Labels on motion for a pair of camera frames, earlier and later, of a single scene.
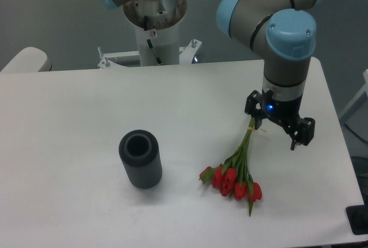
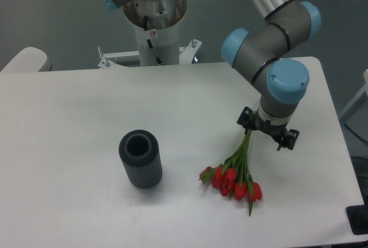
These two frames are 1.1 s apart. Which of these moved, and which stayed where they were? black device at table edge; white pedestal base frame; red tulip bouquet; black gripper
Moved: black gripper
Stayed: white pedestal base frame; black device at table edge; red tulip bouquet
